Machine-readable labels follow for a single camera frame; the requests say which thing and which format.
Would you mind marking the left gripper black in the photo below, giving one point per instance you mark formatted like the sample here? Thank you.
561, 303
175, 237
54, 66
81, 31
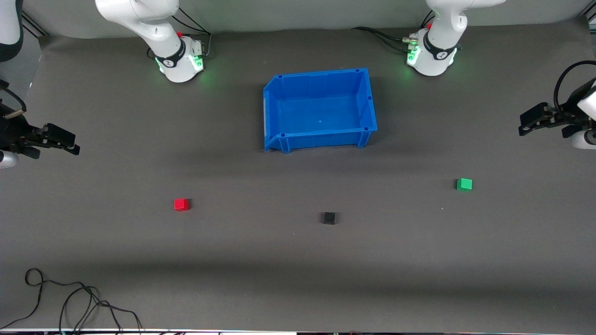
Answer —
564, 118

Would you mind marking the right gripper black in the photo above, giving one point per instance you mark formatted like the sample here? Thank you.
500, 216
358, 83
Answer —
13, 131

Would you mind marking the small green cube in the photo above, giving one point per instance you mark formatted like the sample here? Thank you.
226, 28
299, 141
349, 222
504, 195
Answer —
464, 184

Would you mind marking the small red cube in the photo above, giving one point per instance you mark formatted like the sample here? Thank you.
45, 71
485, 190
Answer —
181, 204

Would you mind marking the small black cube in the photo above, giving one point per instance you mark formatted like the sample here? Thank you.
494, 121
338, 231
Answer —
328, 218

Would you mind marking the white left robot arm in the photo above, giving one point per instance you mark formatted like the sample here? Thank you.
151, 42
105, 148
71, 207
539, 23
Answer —
442, 23

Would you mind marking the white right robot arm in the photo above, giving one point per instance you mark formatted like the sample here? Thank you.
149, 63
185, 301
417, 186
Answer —
158, 28

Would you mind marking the blue plastic storage bin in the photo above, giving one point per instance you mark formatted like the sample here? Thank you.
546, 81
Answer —
321, 111

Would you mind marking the dark grey table mat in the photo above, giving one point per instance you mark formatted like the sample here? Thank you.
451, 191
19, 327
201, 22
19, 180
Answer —
279, 260

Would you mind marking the dark metal frame rail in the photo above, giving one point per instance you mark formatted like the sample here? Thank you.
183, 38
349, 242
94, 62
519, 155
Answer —
35, 25

